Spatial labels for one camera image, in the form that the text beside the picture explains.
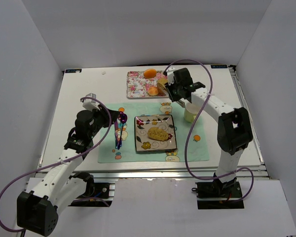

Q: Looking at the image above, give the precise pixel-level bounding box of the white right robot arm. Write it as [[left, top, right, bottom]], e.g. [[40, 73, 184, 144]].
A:
[[163, 67, 253, 185]]

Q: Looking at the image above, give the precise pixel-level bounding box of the herb bread slice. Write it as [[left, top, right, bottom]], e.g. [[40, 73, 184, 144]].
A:
[[157, 78, 168, 95], [148, 127, 169, 141]]

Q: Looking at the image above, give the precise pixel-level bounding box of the iridescent table knife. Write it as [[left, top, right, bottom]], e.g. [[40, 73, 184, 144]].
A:
[[114, 120, 120, 149]]

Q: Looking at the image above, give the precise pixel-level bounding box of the corner table label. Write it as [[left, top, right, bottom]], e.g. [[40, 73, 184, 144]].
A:
[[65, 69, 82, 74], [211, 64, 228, 69]]

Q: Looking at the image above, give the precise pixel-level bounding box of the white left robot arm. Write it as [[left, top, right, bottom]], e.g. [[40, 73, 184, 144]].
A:
[[17, 107, 120, 237]]

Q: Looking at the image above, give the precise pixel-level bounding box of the orange round bun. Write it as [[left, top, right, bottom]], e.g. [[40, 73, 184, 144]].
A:
[[143, 69, 157, 79]]

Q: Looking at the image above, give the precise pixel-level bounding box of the square floral ceramic plate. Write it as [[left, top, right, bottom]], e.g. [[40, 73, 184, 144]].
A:
[[134, 114, 178, 153]]

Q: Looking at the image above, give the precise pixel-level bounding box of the left corner table label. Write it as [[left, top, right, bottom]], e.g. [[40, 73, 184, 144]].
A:
[[65, 69, 82, 74]]

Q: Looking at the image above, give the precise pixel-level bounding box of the light green mug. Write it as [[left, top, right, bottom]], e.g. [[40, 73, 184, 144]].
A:
[[184, 102, 200, 123]]

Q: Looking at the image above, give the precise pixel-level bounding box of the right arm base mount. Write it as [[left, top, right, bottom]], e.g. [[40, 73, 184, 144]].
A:
[[191, 178, 244, 210]]

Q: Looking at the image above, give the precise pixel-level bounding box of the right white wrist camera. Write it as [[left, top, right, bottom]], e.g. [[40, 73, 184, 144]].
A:
[[163, 66, 176, 85]]

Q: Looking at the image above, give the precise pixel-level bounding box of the purple spoon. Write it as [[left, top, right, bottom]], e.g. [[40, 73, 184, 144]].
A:
[[117, 117, 127, 150], [118, 111, 128, 148]]

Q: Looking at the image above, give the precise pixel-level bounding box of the right corner table label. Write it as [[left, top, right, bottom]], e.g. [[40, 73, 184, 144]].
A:
[[211, 64, 228, 69]]

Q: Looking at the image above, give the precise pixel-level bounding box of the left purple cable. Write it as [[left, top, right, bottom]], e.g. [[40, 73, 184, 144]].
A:
[[0, 97, 112, 233]]

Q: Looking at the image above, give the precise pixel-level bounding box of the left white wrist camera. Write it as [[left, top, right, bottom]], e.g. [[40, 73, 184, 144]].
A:
[[80, 93, 99, 111]]

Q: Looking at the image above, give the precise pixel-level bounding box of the purple spoon upper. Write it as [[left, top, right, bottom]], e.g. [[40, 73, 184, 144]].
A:
[[118, 111, 128, 148]]

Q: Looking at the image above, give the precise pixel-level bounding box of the mint cartoon placemat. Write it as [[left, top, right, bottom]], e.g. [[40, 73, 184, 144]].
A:
[[97, 102, 210, 164]]

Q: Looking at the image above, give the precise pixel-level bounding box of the small round bun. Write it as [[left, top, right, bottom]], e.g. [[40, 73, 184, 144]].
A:
[[147, 86, 159, 96]]

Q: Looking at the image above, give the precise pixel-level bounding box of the floral rectangular tray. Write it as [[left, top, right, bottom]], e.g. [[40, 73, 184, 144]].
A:
[[126, 71, 168, 99]]

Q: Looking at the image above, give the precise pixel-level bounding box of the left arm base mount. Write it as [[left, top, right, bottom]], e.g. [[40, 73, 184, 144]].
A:
[[66, 172, 112, 207]]

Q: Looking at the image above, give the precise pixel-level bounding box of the purple spoon lower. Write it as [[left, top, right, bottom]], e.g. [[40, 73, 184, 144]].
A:
[[117, 117, 127, 150]]

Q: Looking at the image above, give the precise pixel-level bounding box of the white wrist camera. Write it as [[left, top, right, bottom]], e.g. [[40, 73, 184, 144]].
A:
[[80, 93, 99, 111], [163, 66, 176, 85]]

